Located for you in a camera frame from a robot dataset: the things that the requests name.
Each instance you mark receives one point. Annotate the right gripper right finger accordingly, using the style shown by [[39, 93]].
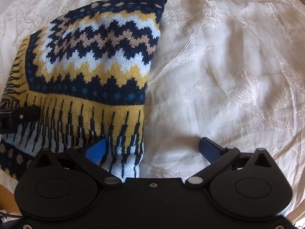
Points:
[[219, 158]]

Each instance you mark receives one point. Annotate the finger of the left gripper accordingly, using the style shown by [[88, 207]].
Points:
[[12, 118]]

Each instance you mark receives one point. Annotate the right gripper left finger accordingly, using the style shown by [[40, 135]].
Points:
[[86, 160]]

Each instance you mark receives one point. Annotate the navy yellow patterned knit sweater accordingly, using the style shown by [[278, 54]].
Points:
[[87, 70]]

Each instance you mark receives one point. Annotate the white embroidered bedspread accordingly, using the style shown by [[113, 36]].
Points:
[[230, 70]]

